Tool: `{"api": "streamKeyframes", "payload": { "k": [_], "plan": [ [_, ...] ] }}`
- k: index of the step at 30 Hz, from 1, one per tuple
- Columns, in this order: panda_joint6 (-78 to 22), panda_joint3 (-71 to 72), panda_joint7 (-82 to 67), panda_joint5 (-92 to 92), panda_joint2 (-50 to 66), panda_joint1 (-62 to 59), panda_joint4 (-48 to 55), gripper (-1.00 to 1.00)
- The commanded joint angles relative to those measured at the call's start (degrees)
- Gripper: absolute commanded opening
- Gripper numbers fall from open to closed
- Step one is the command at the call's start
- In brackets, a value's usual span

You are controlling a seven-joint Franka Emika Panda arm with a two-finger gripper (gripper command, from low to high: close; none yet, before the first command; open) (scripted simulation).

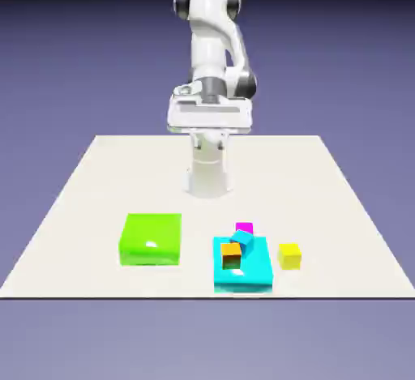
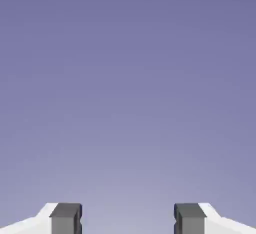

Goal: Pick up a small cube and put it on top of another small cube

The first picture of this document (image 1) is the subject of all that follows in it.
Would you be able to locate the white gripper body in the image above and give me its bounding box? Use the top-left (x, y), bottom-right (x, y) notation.
top-left (166, 93), bottom-right (253, 135)

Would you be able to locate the small cyan cube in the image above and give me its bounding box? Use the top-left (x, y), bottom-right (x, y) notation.
top-left (230, 229), bottom-right (255, 254)

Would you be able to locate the small orange cube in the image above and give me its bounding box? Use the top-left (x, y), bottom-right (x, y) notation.
top-left (220, 242), bottom-right (243, 271)

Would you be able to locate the small yellow cube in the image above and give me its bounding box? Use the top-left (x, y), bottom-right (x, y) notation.
top-left (277, 242), bottom-right (303, 271)

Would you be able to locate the large green box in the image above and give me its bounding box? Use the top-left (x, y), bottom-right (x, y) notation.
top-left (118, 212), bottom-right (182, 267)

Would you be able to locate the large cyan box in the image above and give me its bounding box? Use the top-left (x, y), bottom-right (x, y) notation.
top-left (212, 235), bottom-right (274, 294)

